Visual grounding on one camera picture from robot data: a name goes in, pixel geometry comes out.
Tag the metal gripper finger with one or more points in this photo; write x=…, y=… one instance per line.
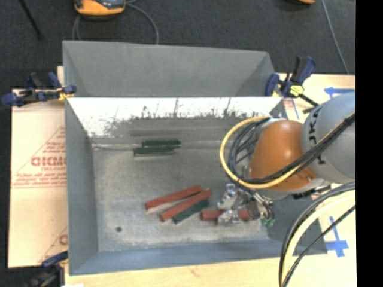
x=228, y=195
x=228, y=217

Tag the brown cardboard board, red print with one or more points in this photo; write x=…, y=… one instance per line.
x=36, y=196

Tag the grey metal bin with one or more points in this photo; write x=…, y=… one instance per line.
x=155, y=184

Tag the dark green flat block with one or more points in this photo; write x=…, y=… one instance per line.
x=161, y=143
x=153, y=151
x=191, y=211

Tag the red-brown flat block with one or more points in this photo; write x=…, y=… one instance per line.
x=209, y=214
x=173, y=197
x=186, y=205

